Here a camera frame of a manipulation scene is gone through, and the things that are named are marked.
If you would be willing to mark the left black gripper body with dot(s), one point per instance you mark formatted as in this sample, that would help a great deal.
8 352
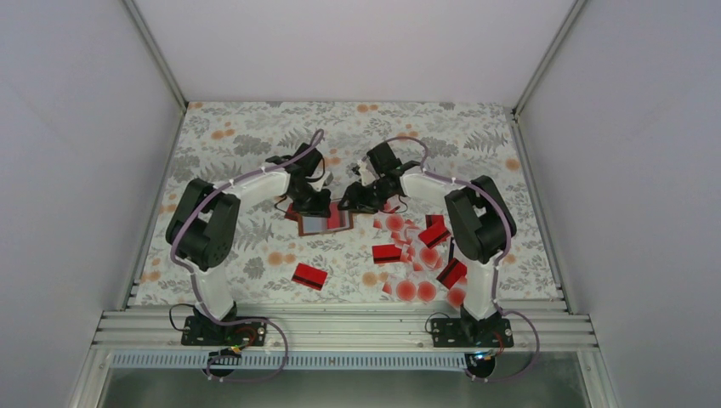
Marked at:
305 202

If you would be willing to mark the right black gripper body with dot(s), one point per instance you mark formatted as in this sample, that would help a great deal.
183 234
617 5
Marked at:
371 200

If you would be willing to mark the brown leather card holder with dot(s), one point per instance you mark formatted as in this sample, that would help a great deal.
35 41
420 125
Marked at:
317 225

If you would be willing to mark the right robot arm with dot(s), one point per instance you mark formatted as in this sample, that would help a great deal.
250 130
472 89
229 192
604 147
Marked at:
480 222

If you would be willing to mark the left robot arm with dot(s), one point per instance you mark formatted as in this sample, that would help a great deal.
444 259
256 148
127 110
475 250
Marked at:
202 230

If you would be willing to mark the red card upper left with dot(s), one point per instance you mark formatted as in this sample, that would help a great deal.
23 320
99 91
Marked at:
291 214

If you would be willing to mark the red card centre pile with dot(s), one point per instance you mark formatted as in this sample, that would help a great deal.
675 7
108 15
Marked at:
386 254

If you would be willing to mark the red card black stripe pile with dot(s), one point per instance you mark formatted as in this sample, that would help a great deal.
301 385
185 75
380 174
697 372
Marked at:
436 234

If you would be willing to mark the red card lower left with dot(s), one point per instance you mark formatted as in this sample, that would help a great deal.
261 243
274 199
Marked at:
309 276

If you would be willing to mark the white card red circle bottom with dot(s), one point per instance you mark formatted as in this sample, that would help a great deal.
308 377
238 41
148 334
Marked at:
426 292

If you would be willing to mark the red card lower right pile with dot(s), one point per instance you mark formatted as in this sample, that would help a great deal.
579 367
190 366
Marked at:
454 271

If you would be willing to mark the floral patterned table mat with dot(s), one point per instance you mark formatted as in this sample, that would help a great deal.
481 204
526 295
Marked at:
220 140

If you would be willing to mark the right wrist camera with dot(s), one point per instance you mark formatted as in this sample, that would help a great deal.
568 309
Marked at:
362 170

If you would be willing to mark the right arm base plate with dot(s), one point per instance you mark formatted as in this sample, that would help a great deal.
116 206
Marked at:
455 333

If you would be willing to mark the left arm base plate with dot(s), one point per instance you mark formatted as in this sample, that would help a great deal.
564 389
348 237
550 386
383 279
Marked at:
199 331

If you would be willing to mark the aluminium rail frame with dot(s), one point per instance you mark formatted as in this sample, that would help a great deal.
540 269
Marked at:
348 332

